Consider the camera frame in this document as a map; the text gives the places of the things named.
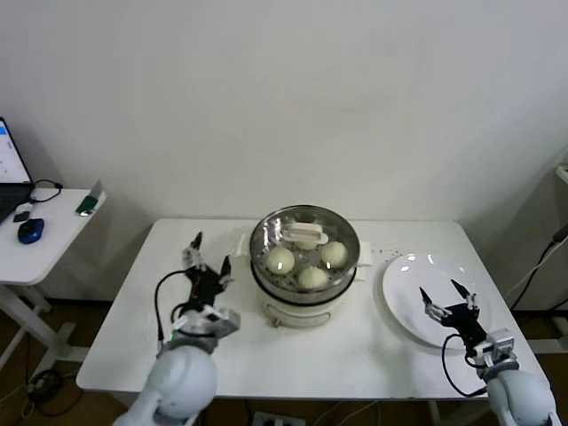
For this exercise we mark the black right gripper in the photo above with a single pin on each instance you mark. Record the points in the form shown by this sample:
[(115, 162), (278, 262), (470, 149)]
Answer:
[(465, 321)]

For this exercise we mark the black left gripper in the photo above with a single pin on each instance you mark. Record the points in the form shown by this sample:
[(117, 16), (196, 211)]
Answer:
[(206, 290)]

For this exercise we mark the white steamed baozi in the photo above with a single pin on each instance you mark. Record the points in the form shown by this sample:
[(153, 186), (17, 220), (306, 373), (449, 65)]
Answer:
[(313, 278), (280, 260), (333, 254), (304, 244)]

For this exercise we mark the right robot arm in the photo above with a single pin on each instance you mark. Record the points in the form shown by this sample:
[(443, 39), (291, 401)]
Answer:
[(519, 395)]

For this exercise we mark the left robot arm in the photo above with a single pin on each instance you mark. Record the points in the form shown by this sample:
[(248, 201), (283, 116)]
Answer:
[(182, 381)]

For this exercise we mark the perforated steel steamer basket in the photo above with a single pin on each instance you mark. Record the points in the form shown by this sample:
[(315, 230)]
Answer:
[(306, 296)]

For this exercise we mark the white round plate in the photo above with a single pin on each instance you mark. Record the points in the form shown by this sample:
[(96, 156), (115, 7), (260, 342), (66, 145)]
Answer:
[(408, 284)]

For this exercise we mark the white electric cooker pot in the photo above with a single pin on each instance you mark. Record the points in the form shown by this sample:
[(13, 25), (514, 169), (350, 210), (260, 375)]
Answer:
[(302, 316)]

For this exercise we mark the white side table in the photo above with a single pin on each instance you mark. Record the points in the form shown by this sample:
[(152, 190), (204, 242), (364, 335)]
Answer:
[(62, 239)]

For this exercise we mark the grey floor power strip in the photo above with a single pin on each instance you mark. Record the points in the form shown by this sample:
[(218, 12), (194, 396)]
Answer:
[(275, 419)]

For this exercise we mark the black laptop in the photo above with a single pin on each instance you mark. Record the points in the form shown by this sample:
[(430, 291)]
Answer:
[(11, 195)]

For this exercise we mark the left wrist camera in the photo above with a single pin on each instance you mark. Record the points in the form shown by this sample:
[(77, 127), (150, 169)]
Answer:
[(224, 320)]

